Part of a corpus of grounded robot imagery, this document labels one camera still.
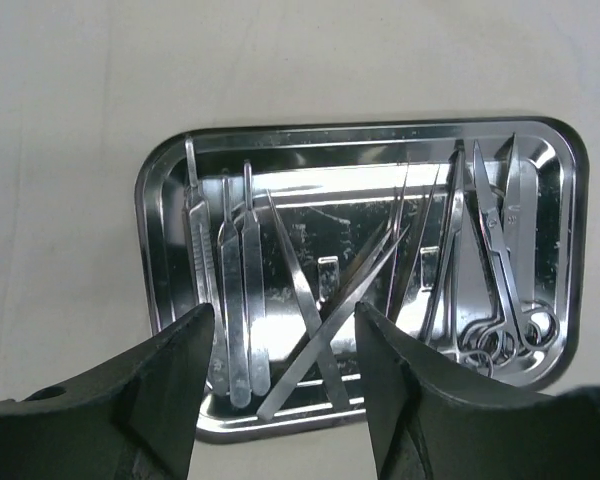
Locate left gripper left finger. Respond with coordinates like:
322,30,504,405
0,304,214,479

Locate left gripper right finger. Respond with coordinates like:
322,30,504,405
355,303,600,479

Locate steel instrument tray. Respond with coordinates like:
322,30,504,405
135,116,589,444

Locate ribbed scalpel handle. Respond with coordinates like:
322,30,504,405
184,136,229,396

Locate beige cloth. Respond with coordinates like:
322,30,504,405
0,0,600,480

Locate steel surgical scissors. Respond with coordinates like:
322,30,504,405
465,141,560,366

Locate steel forceps with rings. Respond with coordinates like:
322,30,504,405
418,141,494,377

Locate straight steel tweezers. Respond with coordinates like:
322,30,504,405
267,192,350,411

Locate crossing steel tweezers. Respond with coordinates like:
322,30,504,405
257,230,405,420

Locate fine pointed tweezers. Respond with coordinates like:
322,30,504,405
386,168,440,323

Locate wide steel tweezers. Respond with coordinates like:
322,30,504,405
501,134,538,301

